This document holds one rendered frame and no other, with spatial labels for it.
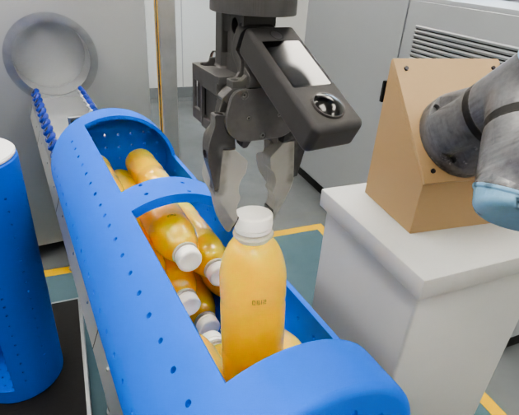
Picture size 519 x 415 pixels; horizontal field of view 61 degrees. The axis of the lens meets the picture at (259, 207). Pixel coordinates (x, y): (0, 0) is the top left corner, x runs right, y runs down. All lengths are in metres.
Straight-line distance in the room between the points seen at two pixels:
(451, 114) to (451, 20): 1.59
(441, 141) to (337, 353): 0.44
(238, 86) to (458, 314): 0.63
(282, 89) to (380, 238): 0.51
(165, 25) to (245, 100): 1.34
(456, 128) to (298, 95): 0.48
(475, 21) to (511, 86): 1.57
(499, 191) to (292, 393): 0.35
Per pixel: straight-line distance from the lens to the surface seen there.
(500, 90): 0.70
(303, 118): 0.31
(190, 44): 5.54
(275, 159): 0.42
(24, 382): 1.82
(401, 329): 0.82
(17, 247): 1.51
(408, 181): 0.82
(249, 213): 0.44
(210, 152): 0.38
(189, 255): 0.67
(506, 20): 2.16
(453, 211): 0.86
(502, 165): 0.62
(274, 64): 0.34
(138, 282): 0.58
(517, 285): 0.95
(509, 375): 2.41
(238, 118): 0.38
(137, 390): 0.52
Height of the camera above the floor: 1.56
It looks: 29 degrees down
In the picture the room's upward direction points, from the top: 4 degrees clockwise
